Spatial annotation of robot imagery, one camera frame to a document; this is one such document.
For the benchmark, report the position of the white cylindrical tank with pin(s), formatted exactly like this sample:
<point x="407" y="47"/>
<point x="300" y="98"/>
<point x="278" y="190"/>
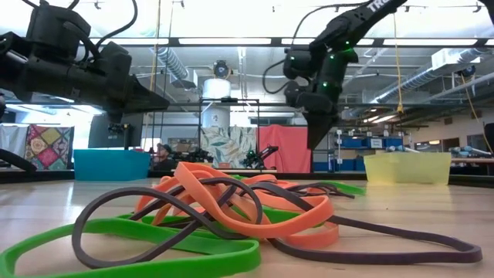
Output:
<point x="216" y="89"/>

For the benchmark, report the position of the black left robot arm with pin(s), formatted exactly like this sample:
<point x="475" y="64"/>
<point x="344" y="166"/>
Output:
<point x="42" y="73"/>

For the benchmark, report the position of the blue storage bin shelf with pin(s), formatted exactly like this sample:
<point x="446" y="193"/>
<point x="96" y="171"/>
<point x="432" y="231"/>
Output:
<point x="351" y="143"/>

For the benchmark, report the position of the leaf print curtain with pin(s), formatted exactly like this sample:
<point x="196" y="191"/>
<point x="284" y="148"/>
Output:
<point x="227" y="146"/>

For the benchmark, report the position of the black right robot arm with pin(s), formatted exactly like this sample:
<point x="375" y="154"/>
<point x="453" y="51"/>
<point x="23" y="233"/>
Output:
<point x="359" y="21"/>

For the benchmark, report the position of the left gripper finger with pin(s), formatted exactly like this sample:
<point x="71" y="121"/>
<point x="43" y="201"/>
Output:
<point x="143" y="98"/>

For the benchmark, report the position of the white air unit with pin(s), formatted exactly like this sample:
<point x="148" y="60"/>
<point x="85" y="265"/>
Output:
<point x="455" y="58"/>

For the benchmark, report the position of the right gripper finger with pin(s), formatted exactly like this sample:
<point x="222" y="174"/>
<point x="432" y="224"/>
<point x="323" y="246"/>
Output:
<point x="318" y="125"/>

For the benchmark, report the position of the silver spiral duct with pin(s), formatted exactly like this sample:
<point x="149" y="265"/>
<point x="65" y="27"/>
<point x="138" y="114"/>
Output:
<point x="171" y="62"/>
<point x="417" y="79"/>

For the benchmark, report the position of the colourful patchwork quilt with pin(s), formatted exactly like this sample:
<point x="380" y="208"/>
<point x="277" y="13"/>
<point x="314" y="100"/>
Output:
<point x="48" y="146"/>

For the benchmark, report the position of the orange-red hanging cloth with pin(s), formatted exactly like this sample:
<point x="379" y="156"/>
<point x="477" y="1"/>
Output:
<point x="285" y="150"/>

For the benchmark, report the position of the dark monitor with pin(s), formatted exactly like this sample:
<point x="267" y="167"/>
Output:
<point x="100" y="135"/>

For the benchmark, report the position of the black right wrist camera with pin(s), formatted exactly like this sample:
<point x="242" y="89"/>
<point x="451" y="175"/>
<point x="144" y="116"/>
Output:
<point x="295" y="94"/>

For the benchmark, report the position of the yellow plastic basket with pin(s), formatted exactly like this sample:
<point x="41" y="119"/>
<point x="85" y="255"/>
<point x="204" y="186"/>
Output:
<point x="407" y="168"/>

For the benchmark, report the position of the blue plastic basket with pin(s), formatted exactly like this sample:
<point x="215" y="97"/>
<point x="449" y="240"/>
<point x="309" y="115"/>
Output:
<point x="112" y="166"/>

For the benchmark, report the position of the white hanging cloth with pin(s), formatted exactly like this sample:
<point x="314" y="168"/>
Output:
<point x="11" y="139"/>

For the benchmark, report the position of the person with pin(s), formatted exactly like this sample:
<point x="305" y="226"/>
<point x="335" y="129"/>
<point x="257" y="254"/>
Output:
<point x="164" y="160"/>

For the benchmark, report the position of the black round fan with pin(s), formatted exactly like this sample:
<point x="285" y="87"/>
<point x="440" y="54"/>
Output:
<point x="222" y="69"/>

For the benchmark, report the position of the dark brown rubber band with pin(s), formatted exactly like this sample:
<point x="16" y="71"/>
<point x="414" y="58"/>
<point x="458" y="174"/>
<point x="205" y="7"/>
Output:
<point x="77" y="231"/>
<point x="258" y="201"/>
<point x="472" y="254"/>

